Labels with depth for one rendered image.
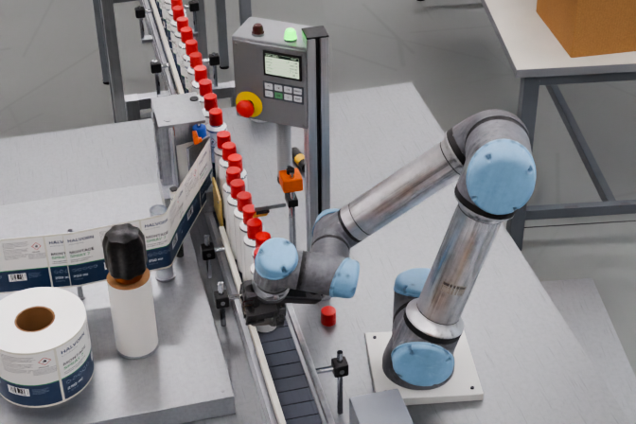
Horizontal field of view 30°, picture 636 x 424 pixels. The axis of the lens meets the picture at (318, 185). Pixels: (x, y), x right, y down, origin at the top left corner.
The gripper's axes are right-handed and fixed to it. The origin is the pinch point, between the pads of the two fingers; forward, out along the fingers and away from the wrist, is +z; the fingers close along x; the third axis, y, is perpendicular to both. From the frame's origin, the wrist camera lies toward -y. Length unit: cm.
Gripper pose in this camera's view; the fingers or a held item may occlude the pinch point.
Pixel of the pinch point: (273, 317)
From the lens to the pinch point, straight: 250.5
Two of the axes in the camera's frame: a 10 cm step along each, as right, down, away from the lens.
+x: 2.2, 8.9, -4.1
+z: -1.1, 4.4, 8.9
